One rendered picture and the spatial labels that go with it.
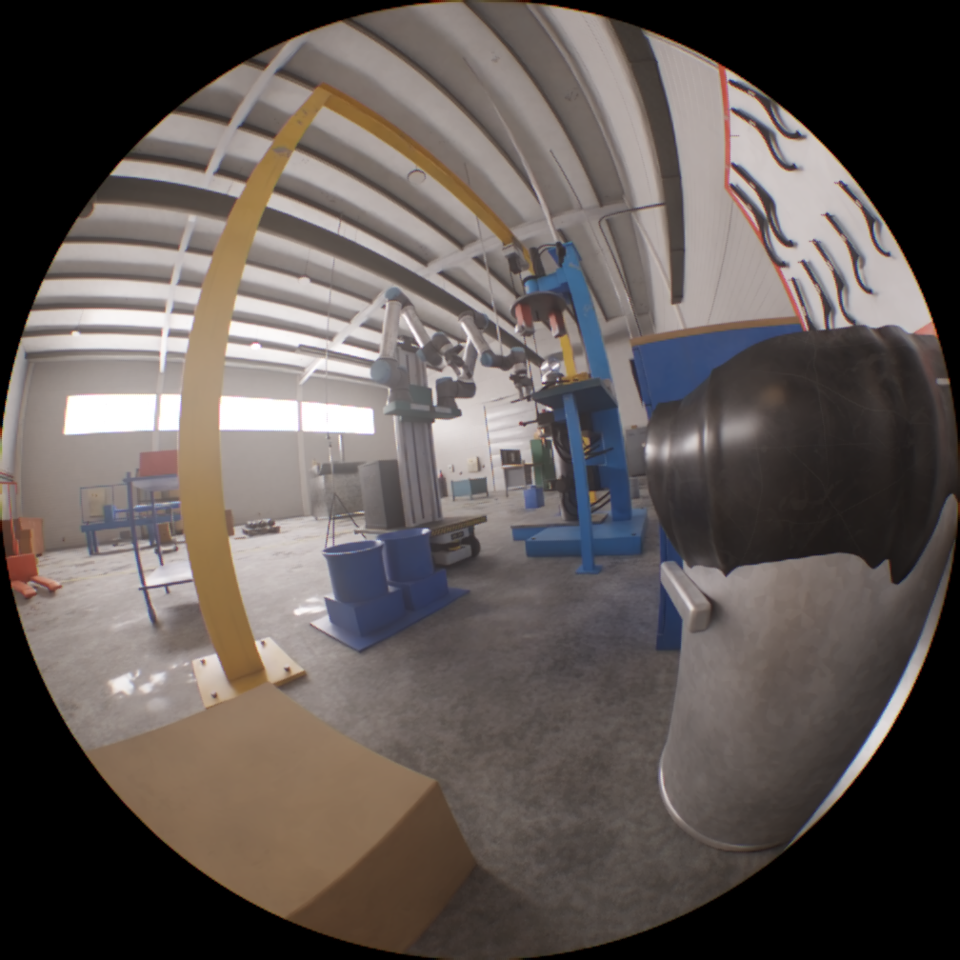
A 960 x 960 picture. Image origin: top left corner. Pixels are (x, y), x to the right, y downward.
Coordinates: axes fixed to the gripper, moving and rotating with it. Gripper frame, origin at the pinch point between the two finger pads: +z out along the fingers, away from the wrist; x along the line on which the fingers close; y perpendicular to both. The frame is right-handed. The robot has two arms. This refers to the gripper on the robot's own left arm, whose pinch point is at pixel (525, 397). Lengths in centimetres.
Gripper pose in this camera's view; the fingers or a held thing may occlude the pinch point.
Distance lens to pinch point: 191.7
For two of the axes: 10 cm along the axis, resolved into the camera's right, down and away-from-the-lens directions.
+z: 1.2, 9.9, 0.0
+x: 7.3, -0.9, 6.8
